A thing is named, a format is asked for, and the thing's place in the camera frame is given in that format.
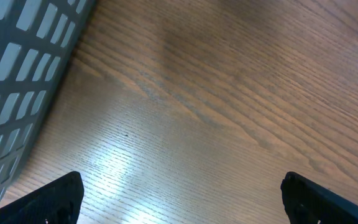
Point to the grey plastic mesh basket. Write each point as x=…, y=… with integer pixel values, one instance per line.
x=37, y=38

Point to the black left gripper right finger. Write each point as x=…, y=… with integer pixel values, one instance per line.
x=307, y=202

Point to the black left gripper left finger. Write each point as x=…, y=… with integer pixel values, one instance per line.
x=58, y=202

